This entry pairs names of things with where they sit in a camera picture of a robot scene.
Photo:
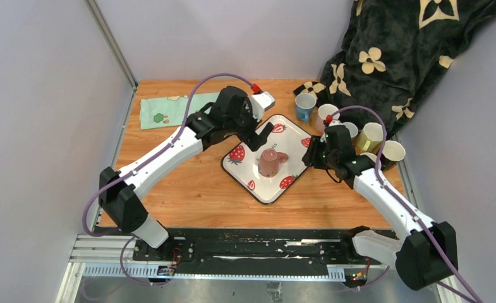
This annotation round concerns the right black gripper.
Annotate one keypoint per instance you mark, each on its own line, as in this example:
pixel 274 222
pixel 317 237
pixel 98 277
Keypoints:
pixel 311 158

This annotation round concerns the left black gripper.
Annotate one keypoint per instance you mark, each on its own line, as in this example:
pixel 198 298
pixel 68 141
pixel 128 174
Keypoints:
pixel 253 136

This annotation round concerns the dusty pink faceted mug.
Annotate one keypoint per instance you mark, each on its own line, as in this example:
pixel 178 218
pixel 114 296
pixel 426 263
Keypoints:
pixel 270 161

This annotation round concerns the grey-blue small mug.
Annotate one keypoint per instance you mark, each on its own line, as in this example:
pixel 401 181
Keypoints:
pixel 352 128

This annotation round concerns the light pink faceted mug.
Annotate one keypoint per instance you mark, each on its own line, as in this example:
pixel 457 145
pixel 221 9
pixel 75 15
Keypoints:
pixel 327 113

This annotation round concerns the yellow-green faceted mug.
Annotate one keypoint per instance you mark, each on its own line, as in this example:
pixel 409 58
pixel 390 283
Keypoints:
pixel 369 137

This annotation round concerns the blue dotted mug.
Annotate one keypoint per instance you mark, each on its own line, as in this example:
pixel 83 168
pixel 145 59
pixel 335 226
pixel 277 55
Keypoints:
pixel 304 105

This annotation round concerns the black glossy mug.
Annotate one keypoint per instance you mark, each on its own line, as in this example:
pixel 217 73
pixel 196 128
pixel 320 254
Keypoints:
pixel 392 153

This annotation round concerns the pink tall mug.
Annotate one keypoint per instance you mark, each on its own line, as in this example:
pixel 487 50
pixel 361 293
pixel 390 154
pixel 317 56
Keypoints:
pixel 374 158

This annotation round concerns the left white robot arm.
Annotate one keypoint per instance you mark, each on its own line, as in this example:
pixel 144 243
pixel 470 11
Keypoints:
pixel 122 191

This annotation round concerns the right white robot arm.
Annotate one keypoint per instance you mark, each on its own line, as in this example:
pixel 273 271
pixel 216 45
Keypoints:
pixel 424 251

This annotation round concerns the strawberry print white tray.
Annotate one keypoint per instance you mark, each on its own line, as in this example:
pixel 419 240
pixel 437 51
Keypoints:
pixel 289 141

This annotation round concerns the mint green printed cloth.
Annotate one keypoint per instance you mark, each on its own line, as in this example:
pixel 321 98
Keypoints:
pixel 169 111

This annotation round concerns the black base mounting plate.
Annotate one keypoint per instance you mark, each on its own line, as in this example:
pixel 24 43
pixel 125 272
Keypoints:
pixel 252 252

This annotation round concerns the black floral plush blanket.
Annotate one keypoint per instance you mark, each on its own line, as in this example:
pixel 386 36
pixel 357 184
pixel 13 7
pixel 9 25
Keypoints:
pixel 393 54

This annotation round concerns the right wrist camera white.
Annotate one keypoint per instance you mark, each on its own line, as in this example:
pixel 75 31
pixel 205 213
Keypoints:
pixel 333 122

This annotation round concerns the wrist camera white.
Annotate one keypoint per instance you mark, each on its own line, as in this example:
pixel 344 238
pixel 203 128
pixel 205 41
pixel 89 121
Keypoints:
pixel 260 104
pixel 333 122

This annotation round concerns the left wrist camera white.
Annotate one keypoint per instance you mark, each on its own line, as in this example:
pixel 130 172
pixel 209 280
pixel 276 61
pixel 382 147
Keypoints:
pixel 260 104

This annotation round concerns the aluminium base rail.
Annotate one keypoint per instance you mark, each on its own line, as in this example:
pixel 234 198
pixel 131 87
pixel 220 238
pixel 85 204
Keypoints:
pixel 100 270

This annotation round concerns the aluminium frame post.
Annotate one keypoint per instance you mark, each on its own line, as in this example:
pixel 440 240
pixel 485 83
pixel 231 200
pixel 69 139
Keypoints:
pixel 107 34

